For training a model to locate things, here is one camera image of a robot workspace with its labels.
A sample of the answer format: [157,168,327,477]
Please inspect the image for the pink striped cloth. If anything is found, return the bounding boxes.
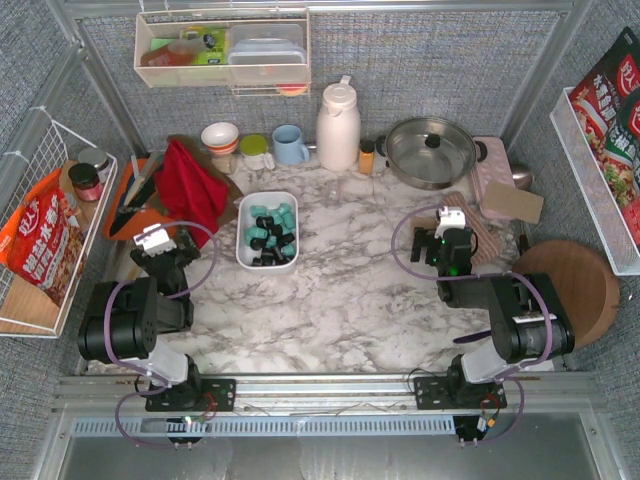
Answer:
[443,192,502,267]

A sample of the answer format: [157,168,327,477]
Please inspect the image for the white storage basket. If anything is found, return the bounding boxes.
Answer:
[236,191,300,275]

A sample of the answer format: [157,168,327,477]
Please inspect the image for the green capsule number three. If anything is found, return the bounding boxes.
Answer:
[283,216,295,230]

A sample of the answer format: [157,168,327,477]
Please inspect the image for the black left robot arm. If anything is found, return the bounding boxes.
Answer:
[77,228,204,409]

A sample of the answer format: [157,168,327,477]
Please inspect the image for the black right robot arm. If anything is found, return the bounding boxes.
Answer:
[410,227,576,408]

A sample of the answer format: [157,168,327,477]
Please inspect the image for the orange tray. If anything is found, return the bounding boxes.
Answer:
[102,155,171,241]

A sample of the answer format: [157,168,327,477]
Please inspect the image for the brown sponge pad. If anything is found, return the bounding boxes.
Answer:
[481,181,544,224]

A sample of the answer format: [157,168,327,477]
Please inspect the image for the red cloth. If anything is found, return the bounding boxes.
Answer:
[154,135,243,233]

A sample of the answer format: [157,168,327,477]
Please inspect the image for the pink tray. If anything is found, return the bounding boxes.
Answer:
[470,136,515,221]

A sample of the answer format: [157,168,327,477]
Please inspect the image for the stainless steel pan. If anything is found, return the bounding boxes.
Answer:
[376,117,488,191]

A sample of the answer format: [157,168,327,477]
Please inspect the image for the black capsule number four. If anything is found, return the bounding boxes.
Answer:
[269,225,284,237]

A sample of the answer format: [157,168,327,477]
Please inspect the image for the dark lid jar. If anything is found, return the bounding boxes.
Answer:
[68,163,103,202]

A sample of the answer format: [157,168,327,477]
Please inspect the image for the red snack bag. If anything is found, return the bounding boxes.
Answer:
[1,169,84,307]

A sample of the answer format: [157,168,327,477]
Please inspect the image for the round wooden cutting board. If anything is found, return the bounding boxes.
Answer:
[512,240,620,349]

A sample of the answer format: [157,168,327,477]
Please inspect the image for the white orange bowl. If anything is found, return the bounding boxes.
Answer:
[200,122,239,156]

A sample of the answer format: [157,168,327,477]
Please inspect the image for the green lid cup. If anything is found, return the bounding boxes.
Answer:
[239,134,275,171]

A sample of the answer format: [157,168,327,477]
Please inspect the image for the white thermos jug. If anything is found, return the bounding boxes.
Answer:
[316,75,361,172]

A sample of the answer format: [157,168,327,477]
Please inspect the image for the blue mug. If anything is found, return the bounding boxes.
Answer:
[272,125,310,166]

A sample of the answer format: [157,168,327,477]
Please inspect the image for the red seasoning packets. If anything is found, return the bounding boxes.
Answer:
[569,26,639,244]

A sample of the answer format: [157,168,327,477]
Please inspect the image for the clear plastic container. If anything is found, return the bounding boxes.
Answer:
[227,23,307,85]

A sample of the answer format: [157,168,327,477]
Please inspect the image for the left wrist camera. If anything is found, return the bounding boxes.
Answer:
[133,224,177,256]

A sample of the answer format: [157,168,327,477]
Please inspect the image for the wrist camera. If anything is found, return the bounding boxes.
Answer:
[133,224,177,256]
[434,206,466,238]

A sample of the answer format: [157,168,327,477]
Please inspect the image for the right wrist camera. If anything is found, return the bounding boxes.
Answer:
[434,206,466,238]

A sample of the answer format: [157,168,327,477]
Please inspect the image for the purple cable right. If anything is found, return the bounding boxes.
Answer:
[390,204,555,446]

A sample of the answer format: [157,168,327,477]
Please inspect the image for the white wire basket left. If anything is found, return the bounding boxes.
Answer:
[1,118,118,338]

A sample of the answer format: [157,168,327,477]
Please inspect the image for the white wire basket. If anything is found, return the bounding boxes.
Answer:
[549,87,639,276]
[1,118,118,338]

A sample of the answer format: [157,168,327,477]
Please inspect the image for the white wire basket right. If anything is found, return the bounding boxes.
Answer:
[549,87,639,276]

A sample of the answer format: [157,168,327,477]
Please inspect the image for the metal rail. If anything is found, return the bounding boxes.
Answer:
[52,372,606,416]

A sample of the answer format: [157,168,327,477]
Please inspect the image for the white wall shelf basket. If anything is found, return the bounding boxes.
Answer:
[134,7,311,95]

